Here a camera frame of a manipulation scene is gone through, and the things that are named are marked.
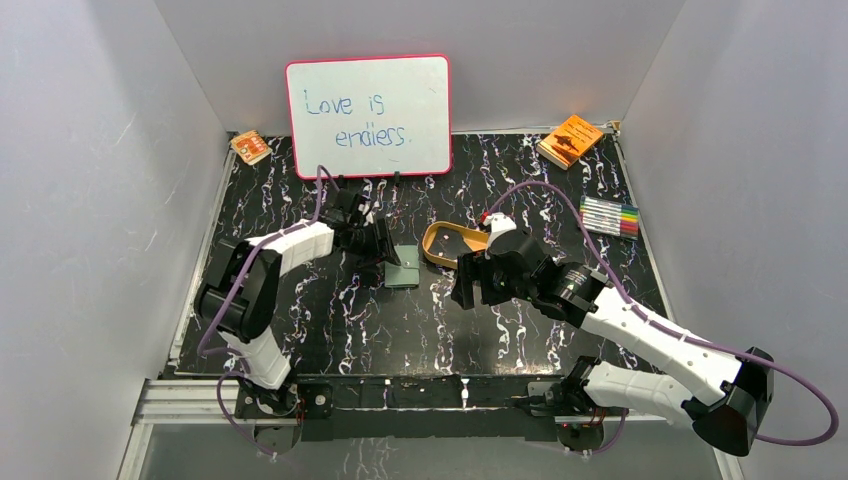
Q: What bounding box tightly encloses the aluminium frame rail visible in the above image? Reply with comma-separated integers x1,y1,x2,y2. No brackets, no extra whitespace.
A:
119,377,743,479

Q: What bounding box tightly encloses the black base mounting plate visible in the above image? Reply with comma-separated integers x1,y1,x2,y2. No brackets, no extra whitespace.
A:
235,374,622,448

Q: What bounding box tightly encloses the mint green card holder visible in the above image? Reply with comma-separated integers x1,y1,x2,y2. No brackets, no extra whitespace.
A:
384,245,420,289

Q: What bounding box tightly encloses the small orange card box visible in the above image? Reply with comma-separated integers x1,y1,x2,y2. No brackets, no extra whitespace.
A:
230,130,271,165

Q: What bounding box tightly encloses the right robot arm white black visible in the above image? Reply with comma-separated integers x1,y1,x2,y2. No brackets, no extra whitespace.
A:
451,230,773,457

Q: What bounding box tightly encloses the orange book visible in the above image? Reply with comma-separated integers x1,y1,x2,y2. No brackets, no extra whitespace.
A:
536,115,604,170

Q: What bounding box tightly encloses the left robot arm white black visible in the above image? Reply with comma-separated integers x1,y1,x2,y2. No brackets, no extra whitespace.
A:
193,189,403,416

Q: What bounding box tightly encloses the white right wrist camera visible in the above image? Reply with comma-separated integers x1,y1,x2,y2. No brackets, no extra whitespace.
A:
482,212,517,249

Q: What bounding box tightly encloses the pink framed whiteboard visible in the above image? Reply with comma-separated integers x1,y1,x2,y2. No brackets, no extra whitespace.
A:
285,54,453,180

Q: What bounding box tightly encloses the coloured marker pen set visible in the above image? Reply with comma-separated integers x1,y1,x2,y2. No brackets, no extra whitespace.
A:
579,196,640,240

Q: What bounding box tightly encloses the orange oval tray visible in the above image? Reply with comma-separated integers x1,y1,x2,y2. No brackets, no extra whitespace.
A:
421,221,489,270

